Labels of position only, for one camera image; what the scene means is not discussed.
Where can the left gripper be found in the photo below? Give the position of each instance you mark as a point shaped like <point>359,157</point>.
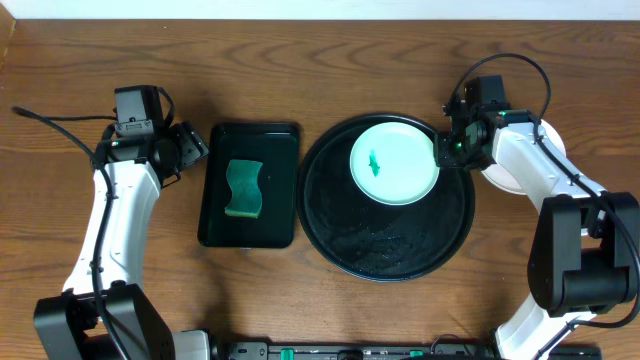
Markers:
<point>189,143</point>

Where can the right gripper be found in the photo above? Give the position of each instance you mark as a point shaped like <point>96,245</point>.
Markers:
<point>443,156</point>

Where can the white plate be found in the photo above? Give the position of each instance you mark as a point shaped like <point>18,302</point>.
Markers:
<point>503,180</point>

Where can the green sponge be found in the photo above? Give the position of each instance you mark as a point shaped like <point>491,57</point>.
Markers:
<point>246,197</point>

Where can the light green plate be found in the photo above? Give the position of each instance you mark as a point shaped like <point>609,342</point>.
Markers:
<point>393,163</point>

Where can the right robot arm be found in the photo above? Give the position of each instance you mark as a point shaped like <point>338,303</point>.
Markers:
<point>583,268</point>

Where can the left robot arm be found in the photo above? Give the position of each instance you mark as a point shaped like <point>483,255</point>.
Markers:
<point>102,312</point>

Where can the black rectangular tray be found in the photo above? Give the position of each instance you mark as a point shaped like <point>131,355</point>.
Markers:
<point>276,146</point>

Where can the black round tray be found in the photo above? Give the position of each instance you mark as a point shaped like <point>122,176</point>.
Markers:
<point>369,239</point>

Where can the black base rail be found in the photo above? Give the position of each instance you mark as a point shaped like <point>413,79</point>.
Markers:
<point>445,347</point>

